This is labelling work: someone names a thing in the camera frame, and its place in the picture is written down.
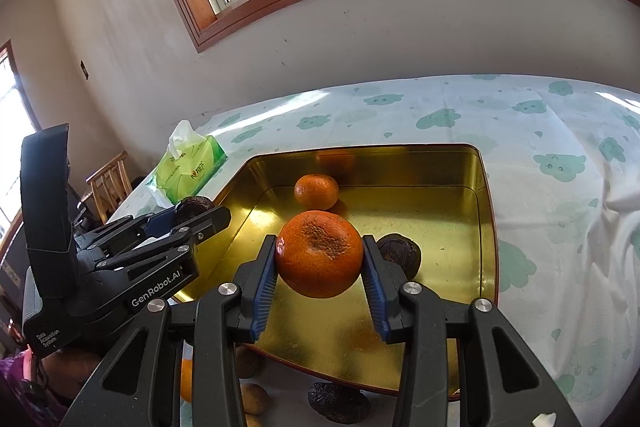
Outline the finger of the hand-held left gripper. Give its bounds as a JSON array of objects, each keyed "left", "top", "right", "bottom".
[
  {"left": 95, "top": 205, "right": 232, "bottom": 273},
  {"left": 75, "top": 211, "right": 176, "bottom": 253}
]

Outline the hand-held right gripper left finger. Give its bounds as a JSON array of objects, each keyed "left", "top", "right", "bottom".
[{"left": 65, "top": 234, "right": 278, "bottom": 427}]

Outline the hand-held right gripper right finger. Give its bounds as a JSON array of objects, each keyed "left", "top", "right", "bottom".
[{"left": 361, "top": 234, "right": 583, "bottom": 427}]

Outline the large blemished tangerine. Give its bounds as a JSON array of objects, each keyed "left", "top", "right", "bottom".
[{"left": 275, "top": 210, "right": 364, "bottom": 299}]

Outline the red gold-lined tin box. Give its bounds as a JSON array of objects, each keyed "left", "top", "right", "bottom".
[{"left": 172, "top": 143, "right": 501, "bottom": 403}]

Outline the wrinkled dark passion fruit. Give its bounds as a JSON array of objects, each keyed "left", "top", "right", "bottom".
[{"left": 307, "top": 381, "right": 372, "bottom": 423}]

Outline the yellow-orange tangerine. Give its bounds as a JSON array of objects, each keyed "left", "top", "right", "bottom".
[{"left": 180, "top": 358, "right": 194, "bottom": 403}]

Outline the person's left forearm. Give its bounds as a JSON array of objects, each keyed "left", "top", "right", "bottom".
[{"left": 42, "top": 349, "right": 103, "bottom": 403}]

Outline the green tissue pack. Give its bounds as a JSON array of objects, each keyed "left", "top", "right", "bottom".
[{"left": 145, "top": 120, "right": 228, "bottom": 209}]

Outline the wooden chair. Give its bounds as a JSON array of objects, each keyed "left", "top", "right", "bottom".
[{"left": 86, "top": 151, "right": 133, "bottom": 225}]

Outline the small tangerine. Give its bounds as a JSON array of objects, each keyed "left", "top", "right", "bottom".
[{"left": 294, "top": 174, "right": 340, "bottom": 210}]

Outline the person's purple patterned clothing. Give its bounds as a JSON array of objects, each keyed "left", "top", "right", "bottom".
[{"left": 0, "top": 352, "right": 68, "bottom": 427}]

